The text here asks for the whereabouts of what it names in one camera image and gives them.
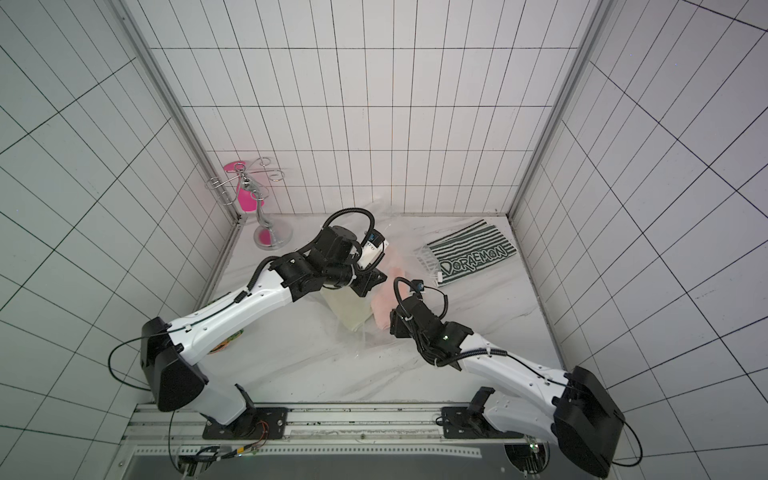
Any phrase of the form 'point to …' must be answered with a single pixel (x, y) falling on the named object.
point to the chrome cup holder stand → (270, 235)
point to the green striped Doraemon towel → (467, 250)
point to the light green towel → (351, 309)
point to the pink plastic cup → (248, 201)
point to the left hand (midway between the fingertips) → (377, 283)
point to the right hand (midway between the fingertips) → (399, 308)
